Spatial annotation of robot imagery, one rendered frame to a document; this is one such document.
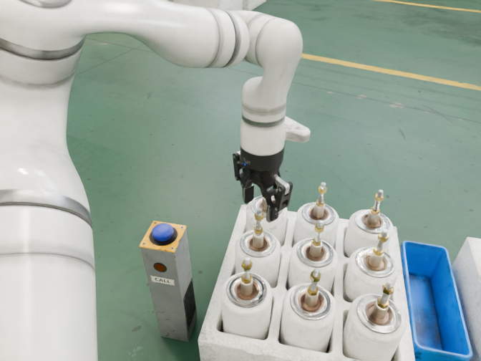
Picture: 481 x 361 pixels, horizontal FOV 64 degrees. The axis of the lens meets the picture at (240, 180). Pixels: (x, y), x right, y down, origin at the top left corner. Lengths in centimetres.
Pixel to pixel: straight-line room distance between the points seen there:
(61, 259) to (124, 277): 88
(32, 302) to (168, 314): 69
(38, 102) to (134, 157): 118
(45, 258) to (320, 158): 135
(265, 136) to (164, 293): 41
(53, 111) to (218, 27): 21
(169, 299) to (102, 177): 73
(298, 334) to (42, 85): 57
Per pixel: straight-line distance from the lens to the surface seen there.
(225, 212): 126
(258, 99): 58
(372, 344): 75
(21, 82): 39
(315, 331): 73
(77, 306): 25
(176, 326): 94
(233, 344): 77
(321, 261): 80
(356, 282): 82
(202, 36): 46
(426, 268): 116
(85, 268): 26
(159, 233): 75
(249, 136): 62
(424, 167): 160
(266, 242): 82
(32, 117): 37
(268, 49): 54
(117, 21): 39
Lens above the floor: 85
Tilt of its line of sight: 38 degrees down
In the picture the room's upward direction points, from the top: straight up
